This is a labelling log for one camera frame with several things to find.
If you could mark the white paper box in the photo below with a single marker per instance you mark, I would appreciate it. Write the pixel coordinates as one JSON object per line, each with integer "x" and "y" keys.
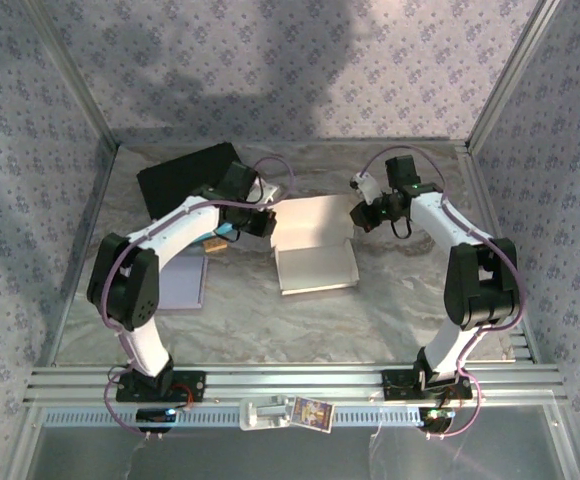
{"x": 315, "y": 265}

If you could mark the lilac paper box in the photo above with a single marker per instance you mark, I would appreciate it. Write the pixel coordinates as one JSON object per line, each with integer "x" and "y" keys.
{"x": 185, "y": 285}

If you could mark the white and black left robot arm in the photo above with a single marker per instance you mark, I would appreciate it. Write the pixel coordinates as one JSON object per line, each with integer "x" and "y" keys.
{"x": 125, "y": 285}

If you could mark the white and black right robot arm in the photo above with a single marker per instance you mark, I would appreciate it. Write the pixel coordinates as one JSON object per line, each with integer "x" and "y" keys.
{"x": 480, "y": 285}

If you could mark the small wooden block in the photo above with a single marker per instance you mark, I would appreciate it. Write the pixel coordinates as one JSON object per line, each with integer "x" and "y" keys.
{"x": 215, "y": 246}

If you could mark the black case with metal latches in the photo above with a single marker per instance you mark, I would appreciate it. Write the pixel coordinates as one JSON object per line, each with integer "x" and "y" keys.
{"x": 180, "y": 175}

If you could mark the colourful printed card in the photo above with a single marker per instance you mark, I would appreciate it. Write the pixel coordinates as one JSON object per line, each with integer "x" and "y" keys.
{"x": 312, "y": 413}

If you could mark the black right controller board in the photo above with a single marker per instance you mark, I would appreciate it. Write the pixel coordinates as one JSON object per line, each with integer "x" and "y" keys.
{"x": 437, "y": 419}

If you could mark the black controller board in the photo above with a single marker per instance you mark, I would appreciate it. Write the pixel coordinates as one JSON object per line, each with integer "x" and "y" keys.
{"x": 155, "y": 417}
{"x": 437, "y": 419}

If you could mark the black left controller board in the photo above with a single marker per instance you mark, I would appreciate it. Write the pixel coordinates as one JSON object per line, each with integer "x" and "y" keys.
{"x": 155, "y": 417}

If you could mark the grey metal panel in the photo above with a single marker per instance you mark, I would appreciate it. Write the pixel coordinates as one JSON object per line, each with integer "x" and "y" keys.
{"x": 290, "y": 455}

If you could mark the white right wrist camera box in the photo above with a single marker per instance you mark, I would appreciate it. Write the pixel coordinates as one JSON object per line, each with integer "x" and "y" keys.
{"x": 369, "y": 187}

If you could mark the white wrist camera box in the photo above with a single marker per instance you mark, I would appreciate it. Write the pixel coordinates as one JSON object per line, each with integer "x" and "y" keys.
{"x": 265, "y": 192}
{"x": 369, "y": 187}

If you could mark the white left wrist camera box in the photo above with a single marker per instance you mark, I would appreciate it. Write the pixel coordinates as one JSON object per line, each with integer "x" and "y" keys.
{"x": 265, "y": 192}

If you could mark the aluminium rear rail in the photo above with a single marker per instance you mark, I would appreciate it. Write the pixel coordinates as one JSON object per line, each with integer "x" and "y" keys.
{"x": 295, "y": 142}

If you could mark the aluminium side rail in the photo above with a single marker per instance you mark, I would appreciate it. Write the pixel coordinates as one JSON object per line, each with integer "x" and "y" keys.
{"x": 480, "y": 200}
{"x": 99, "y": 200}

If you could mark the aluminium mounting rail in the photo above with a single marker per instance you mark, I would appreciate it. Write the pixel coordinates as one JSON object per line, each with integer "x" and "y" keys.
{"x": 295, "y": 380}

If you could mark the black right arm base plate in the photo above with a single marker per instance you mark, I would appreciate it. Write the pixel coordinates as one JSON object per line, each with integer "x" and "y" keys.
{"x": 395, "y": 386}

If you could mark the aluminium corner post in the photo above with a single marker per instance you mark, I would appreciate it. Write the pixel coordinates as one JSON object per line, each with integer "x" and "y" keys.
{"x": 76, "y": 80}
{"x": 508, "y": 80}

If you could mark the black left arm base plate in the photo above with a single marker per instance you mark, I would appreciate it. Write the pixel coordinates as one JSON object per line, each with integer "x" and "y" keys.
{"x": 190, "y": 387}

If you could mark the white plastic bracket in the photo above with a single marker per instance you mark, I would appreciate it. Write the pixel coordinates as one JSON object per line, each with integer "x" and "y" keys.
{"x": 262, "y": 415}

